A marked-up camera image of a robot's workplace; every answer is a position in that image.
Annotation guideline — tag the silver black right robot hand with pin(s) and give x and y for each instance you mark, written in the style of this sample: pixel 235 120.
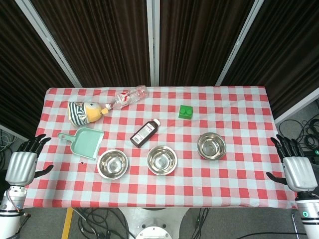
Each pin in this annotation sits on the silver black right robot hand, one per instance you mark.
pixel 299 171

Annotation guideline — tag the mint green plastic dustpan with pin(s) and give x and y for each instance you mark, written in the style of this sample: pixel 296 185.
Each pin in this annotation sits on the mint green plastic dustpan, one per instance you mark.
pixel 86 143

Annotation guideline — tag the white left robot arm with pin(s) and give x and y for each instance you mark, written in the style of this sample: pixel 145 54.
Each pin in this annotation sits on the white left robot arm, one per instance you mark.
pixel 10 220

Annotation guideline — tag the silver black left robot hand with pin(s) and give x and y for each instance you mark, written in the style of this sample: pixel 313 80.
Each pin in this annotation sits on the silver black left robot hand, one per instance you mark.
pixel 20 166

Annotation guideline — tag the clear plastic water bottle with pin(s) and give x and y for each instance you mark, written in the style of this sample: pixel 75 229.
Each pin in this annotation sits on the clear plastic water bottle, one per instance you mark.
pixel 129 97

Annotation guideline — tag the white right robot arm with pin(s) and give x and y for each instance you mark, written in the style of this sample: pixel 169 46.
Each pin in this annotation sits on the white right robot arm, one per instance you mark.
pixel 309 220

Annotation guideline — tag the white partition frame post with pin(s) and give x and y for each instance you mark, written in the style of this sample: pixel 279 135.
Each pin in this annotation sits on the white partition frame post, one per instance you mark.
pixel 49 44
pixel 238 44
pixel 152 42

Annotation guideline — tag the red white checkered tablecloth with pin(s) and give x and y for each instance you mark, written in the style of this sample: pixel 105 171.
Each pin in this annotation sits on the red white checkered tablecloth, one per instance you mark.
pixel 224 179

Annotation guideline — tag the yellow plush toy striped hat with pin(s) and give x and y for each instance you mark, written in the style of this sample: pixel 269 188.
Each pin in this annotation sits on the yellow plush toy striped hat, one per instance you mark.
pixel 82 113

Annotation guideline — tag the brown medicine bottle white cap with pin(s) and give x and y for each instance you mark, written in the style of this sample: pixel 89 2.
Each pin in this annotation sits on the brown medicine bottle white cap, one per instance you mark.
pixel 143 134

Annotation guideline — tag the green toy building block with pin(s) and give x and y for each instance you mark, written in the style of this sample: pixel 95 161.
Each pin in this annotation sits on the green toy building block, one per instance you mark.
pixel 185 112

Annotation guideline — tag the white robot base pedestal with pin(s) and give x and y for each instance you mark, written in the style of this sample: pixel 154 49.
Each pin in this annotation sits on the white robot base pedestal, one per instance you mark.
pixel 154 231

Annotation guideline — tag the stainless steel bowl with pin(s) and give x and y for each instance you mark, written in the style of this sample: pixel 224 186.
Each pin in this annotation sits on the stainless steel bowl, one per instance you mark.
pixel 112 164
pixel 162 160
pixel 211 146

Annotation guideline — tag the yellow floor tape strip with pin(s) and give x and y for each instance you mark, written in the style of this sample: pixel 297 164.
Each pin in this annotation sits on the yellow floor tape strip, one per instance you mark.
pixel 67 224

